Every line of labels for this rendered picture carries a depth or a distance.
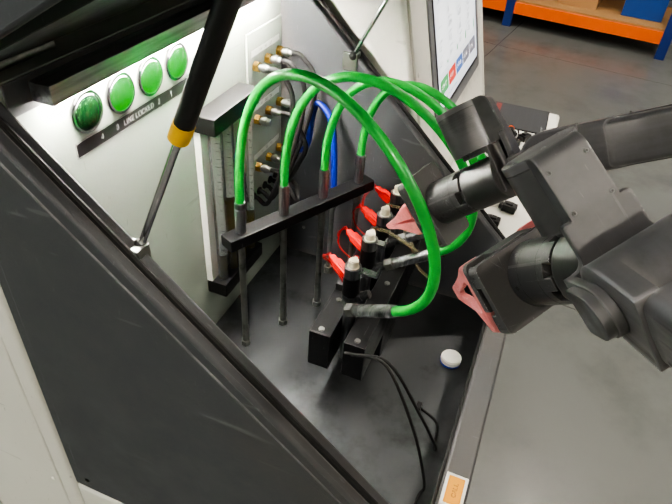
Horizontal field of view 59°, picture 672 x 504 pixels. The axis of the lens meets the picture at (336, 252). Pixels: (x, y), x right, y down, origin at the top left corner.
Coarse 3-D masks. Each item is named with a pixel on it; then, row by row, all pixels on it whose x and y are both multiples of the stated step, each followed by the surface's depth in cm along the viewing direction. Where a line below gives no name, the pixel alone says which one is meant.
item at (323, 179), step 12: (360, 84) 92; (396, 84) 90; (408, 84) 90; (420, 96) 90; (336, 108) 96; (432, 108) 90; (444, 108) 90; (336, 120) 98; (324, 144) 101; (324, 156) 102; (324, 168) 104; (324, 180) 105; (324, 192) 107; (408, 240) 105
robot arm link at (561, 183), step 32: (512, 160) 44; (544, 160) 38; (576, 160) 38; (544, 192) 40; (576, 192) 38; (608, 192) 38; (544, 224) 42; (576, 224) 38; (608, 224) 38; (640, 224) 38; (576, 256) 39; (576, 288) 37; (608, 320) 34
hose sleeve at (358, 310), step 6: (354, 306) 83; (360, 306) 82; (366, 306) 81; (372, 306) 80; (378, 306) 79; (384, 306) 78; (390, 306) 77; (354, 312) 83; (360, 312) 82; (366, 312) 81; (372, 312) 80; (378, 312) 79; (384, 312) 78; (390, 312) 77
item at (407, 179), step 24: (288, 72) 72; (336, 96) 68; (240, 120) 84; (360, 120) 67; (240, 144) 87; (384, 144) 66; (240, 168) 90; (240, 192) 93; (408, 192) 66; (432, 240) 67; (432, 264) 68; (432, 288) 70; (408, 312) 75
